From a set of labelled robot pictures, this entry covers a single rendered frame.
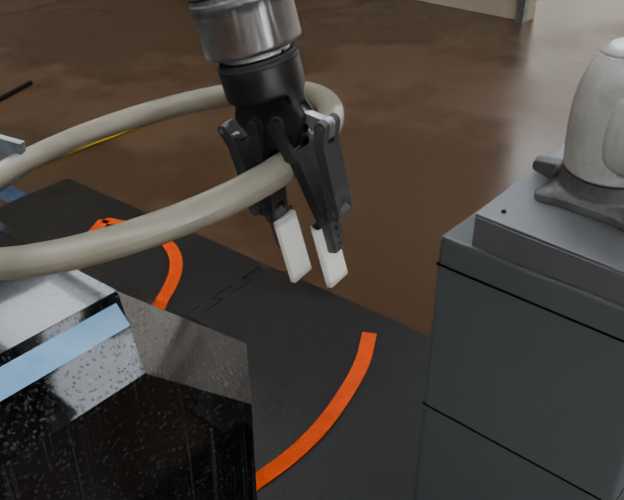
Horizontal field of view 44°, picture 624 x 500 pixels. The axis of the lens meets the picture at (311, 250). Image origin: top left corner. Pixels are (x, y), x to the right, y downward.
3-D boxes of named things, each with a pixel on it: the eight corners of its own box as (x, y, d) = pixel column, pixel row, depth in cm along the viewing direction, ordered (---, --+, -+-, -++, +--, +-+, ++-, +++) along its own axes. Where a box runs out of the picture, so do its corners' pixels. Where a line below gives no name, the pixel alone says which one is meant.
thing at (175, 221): (-176, 293, 80) (-191, 268, 79) (96, 122, 119) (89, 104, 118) (227, 278, 59) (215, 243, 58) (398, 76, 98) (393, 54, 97)
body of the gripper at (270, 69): (316, 35, 69) (340, 132, 73) (247, 43, 74) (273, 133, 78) (265, 62, 64) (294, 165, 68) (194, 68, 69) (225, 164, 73)
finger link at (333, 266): (326, 211, 76) (332, 211, 76) (342, 272, 79) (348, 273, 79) (309, 225, 74) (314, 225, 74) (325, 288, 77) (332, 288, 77)
